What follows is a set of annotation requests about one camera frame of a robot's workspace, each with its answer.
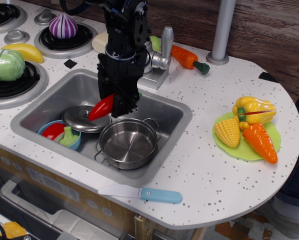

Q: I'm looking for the green toy cabbage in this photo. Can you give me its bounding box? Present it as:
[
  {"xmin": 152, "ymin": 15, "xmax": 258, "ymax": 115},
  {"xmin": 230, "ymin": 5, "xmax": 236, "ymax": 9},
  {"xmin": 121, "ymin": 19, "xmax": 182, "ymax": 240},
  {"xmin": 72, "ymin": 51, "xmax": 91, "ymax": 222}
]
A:
[{"xmin": 0, "ymin": 48, "xmax": 26, "ymax": 82}]

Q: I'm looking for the black tape near burner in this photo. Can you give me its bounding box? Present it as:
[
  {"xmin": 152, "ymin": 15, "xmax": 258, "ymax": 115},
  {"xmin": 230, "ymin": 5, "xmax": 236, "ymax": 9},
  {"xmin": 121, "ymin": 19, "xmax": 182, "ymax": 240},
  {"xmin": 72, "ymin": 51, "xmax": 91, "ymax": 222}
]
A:
[{"xmin": 64, "ymin": 59, "xmax": 77, "ymax": 69}]

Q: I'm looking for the middle stove burner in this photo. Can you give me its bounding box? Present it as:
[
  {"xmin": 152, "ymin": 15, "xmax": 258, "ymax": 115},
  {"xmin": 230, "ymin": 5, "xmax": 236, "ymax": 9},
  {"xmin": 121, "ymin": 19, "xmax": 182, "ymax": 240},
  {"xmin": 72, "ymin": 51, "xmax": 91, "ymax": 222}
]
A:
[{"xmin": 34, "ymin": 23, "xmax": 98, "ymax": 59}]

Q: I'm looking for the front left stove burner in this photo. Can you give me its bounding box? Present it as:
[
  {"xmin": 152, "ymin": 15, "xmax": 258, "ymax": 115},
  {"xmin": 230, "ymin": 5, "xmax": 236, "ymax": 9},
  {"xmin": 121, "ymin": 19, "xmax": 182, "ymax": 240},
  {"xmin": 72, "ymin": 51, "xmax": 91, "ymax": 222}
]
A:
[{"xmin": 0, "ymin": 61, "xmax": 49, "ymax": 110}]

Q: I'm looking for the grey stove knob far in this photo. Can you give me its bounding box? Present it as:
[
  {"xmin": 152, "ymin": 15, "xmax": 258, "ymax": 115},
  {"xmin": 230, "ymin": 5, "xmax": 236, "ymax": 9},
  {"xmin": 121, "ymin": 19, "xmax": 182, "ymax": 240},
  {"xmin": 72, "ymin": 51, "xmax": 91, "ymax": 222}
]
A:
[{"xmin": 34, "ymin": 9, "xmax": 56, "ymax": 26}]

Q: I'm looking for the purple white toy onion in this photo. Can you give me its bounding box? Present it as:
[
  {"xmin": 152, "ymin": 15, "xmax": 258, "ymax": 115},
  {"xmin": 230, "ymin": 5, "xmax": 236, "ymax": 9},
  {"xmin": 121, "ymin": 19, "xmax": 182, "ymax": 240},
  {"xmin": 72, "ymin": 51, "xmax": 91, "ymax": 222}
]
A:
[{"xmin": 49, "ymin": 14, "xmax": 78, "ymax": 40}]

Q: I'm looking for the grey stove knob near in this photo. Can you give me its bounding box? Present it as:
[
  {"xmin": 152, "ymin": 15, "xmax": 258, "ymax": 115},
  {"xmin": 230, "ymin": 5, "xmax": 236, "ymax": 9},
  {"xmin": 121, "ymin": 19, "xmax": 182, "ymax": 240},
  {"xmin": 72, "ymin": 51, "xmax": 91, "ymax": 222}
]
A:
[{"xmin": 4, "ymin": 29, "xmax": 30, "ymax": 44}]

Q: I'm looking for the orange toy carrot on plate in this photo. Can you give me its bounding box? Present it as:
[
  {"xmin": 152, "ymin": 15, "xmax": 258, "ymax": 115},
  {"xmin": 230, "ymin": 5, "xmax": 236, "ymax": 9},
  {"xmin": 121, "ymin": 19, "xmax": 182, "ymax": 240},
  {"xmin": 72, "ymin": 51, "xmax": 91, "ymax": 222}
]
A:
[{"xmin": 242, "ymin": 123, "xmax": 278, "ymax": 164}]

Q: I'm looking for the grey stove knob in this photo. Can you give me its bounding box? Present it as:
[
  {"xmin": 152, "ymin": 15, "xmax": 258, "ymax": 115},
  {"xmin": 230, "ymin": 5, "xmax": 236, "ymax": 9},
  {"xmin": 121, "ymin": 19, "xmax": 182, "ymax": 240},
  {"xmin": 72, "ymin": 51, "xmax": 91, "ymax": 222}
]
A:
[
  {"xmin": 34, "ymin": 9, "xmax": 56, "ymax": 26},
  {"xmin": 4, "ymin": 29, "xmax": 30, "ymax": 44}
]

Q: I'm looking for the red toy chili pepper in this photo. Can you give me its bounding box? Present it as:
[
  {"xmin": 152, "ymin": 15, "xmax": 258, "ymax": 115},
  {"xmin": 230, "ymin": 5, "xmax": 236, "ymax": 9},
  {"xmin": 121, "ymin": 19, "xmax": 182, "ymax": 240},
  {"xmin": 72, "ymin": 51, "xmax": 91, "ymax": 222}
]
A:
[{"xmin": 88, "ymin": 93, "xmax": 116, "ymax": 121}]

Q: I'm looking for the steel pan with handles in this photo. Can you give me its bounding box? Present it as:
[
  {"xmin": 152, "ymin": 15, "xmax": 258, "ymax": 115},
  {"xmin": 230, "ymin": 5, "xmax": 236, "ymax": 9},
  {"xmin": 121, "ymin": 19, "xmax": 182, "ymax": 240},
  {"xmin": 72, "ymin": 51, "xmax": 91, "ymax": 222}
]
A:
[{"xmin": 95, "ymin": 118, "xmax": 160, "ymax": 170}]

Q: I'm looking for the black tape right edge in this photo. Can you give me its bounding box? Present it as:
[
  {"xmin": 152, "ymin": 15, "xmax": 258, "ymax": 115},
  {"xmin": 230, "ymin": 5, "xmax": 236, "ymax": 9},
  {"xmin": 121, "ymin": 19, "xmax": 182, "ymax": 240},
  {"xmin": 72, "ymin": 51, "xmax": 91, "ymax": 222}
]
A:
[{"xmin": 258, "ymin": 72, "xmax": 278, "ymax": 83}]

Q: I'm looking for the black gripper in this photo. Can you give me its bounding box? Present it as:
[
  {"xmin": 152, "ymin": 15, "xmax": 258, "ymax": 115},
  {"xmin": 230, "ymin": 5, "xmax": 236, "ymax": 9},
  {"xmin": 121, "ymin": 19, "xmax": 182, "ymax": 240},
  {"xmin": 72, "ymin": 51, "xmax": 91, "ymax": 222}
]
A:
[{"xmin": 97, "ymin": 52, "xmax": 148, "ymax": 118}]

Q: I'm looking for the stove burner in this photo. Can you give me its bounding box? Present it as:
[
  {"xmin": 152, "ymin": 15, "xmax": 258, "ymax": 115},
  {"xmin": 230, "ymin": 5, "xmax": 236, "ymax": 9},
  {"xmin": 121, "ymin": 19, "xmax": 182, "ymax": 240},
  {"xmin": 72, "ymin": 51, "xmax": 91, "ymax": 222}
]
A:
[
  {"xmin": 0, "ymin": 61, "xmax": 49, "ymax": 110},
  {"xmin": 0, "ymin": 3, "xmax": 27, "ymax": 34},
  {"xmin": 34, "ymin": 23, "xmax": 98, "ymax": 59}
]

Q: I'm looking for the yellow object bottom left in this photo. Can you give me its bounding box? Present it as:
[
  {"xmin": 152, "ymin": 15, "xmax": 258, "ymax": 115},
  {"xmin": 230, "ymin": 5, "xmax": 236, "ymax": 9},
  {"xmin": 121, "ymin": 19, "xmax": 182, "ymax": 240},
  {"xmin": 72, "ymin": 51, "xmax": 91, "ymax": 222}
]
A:
[{"xmin": 1, "ymin": 221, "xmax": 27, "ymax": 239}]

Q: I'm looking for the light green toy fruit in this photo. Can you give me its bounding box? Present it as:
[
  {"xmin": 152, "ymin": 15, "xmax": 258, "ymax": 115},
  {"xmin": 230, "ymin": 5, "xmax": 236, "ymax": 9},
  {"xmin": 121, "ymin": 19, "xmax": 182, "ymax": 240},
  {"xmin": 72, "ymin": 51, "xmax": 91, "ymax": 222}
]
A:
[{"xmin": 150, "ymin": 35, "xmax": 161, "ymax": 52}]

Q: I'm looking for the grey vertical pole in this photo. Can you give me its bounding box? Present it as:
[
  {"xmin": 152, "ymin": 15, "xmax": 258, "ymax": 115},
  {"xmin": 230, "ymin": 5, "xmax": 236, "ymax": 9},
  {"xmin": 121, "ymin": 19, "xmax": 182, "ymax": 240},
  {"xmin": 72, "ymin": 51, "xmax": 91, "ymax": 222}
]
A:
[{"xmin": 206, "ymin": 0, "xmax": 236, "ymax": 66}]

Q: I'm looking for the yellow toy bell pepper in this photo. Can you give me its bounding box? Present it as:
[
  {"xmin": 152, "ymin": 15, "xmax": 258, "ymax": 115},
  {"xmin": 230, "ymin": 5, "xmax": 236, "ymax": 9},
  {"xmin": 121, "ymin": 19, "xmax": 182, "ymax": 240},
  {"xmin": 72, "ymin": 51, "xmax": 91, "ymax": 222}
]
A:
[{"xmin": 232, "ymin": 96, "xmax": 276, "ymax": 131}]

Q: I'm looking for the steel pot lid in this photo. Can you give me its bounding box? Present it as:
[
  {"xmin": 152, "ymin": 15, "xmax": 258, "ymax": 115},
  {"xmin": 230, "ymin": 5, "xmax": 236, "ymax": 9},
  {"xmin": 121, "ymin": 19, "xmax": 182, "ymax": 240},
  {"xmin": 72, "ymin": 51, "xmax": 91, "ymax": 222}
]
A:
[{"xmin": 62, "ymin": 105, "xmax": 111, "ymax": 133}]

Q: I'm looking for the red white toy slice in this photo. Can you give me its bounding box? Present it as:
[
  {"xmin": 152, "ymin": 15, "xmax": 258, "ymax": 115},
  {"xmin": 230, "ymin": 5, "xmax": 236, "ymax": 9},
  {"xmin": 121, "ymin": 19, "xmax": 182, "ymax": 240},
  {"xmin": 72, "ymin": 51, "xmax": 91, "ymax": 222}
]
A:
[{"xmin": 41, "ymin": 122, "xmax": 65, "ymax": 142}]

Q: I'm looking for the light green toy plate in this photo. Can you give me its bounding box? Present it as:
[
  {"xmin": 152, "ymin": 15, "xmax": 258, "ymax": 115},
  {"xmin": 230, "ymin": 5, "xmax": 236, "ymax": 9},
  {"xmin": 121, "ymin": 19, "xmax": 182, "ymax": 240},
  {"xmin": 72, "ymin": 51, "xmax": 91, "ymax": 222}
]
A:
[{"xmin": 212, "ymin": 112, "xmax": 281, "ymax": 161}]

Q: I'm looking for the grey toy faucet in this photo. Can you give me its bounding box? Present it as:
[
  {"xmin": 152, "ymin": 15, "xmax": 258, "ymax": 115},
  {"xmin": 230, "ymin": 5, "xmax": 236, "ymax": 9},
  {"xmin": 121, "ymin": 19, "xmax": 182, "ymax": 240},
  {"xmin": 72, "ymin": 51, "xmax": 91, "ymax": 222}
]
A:
[{"xmin": 138, "ymin": 26, "xmax": 174, "ymax": 90}]

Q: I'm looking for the cream toy bottle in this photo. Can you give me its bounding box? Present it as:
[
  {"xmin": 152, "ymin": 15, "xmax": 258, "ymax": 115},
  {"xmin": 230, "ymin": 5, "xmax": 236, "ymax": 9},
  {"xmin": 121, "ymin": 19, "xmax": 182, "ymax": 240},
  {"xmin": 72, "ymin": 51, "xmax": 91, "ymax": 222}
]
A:
[{"xmin": 92, "ymin": 31, "xmax": 108, "ymax": 54}]

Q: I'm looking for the blue toy bowl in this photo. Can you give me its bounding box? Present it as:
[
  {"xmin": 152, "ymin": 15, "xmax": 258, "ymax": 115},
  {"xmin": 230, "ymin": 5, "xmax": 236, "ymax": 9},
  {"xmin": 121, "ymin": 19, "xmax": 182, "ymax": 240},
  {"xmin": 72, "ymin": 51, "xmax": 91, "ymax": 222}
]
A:
[{"xmin": 38, "ymin": 120, "xmax": 81, "ymax": 150}]

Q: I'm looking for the green toy broccoli piece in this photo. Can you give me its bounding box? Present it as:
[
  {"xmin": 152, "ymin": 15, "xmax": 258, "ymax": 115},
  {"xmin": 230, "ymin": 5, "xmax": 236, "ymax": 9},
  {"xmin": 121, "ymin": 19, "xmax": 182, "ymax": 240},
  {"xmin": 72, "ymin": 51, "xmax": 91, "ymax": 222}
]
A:
[{"xmin": 59, "ymin": 126, "xmax": 79, "ymax": 147}]

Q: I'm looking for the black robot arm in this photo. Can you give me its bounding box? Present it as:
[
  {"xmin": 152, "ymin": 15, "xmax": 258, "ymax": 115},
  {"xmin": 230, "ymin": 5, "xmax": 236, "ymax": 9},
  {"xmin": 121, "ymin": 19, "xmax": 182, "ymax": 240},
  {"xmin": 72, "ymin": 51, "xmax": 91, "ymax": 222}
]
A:
[{"xmin": 60, "ymin": 0, "xmax": 151, "ymax": 118}]

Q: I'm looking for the yellow toy banana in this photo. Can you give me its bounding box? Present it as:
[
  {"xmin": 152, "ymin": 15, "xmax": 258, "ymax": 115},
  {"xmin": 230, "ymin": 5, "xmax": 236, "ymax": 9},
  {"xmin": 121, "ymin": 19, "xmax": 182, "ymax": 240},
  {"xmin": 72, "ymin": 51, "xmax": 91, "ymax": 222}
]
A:
[{"xmin": 3, "ymin": 43, "xmax": 44, "ymax": 63}]

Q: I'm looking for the yellow toy corn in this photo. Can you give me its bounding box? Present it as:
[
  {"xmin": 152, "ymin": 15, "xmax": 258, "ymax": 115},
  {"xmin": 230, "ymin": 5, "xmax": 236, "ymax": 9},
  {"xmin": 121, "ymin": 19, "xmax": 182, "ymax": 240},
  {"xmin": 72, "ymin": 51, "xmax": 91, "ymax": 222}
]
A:
[{"xmin": 213, "ymin": 118, "xmax": 240, "ymax": 148}]

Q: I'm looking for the toy knife blue handle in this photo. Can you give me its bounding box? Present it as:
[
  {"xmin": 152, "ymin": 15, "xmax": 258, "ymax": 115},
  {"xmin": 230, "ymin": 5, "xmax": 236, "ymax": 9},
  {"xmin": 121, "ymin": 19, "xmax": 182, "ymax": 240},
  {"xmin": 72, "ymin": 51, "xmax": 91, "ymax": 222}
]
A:
[{"xmin": 98, "ymin": 184, "xmax": 182, "ymax": 204}]

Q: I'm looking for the back left stove burner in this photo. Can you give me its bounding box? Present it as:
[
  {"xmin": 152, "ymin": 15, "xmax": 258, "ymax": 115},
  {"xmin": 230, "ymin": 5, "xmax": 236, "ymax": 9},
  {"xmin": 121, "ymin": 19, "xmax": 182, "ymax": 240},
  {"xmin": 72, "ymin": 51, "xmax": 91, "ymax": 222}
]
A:
[{"xmin": 0, "ymin": 3, "xmax": 27, "ymax": 34}]

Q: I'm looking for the orange carrot green top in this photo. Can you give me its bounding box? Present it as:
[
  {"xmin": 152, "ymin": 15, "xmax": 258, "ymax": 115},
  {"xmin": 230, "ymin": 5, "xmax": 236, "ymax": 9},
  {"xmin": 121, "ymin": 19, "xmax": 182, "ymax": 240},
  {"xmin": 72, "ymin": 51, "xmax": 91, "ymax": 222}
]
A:
[{"xmin": 171, "ymin": 45, "xmax": 210, "ymax": 75}]

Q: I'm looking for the grey toy sink basin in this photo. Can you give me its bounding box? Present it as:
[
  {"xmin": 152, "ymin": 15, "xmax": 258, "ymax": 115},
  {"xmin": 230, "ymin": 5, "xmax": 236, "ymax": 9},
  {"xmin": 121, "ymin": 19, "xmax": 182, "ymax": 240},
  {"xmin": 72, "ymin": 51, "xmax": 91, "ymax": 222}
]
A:
[{"xmin": 11, "ymin": 69, "xmax": 192, "ymax": 187}]

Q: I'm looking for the grey oven door handle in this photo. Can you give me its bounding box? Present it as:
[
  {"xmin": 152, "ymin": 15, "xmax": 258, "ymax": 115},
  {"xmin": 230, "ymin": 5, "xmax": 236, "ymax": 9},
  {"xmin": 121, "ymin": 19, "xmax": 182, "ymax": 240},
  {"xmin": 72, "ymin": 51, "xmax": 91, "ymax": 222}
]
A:
[{"xmin": 0, "ymin": 180, "xmax": 130, "ymax": 240}]

